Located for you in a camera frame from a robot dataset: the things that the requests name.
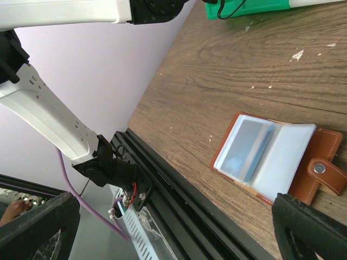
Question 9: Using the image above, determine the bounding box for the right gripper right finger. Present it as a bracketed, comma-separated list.
[272, 193, 346, 259]

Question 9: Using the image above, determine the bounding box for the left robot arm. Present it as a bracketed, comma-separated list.
[1, 1, 194, 173]

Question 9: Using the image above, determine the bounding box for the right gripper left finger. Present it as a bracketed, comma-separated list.
[1, 192, 80, 259]

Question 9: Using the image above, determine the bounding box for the light blue cable duct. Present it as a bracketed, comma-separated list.
[108, 186, 163, 259]

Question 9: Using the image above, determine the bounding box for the left arm base motor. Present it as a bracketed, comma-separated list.
[73, 135, 152, 212]

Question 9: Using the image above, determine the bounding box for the white bin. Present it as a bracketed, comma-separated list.
[288, 0, 346, 8]

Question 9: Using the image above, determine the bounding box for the black aluminium front rail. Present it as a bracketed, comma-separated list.
[111, 129, 272, 259]

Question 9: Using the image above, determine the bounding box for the green bin left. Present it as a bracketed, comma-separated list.
[205, 0, 290, 20]

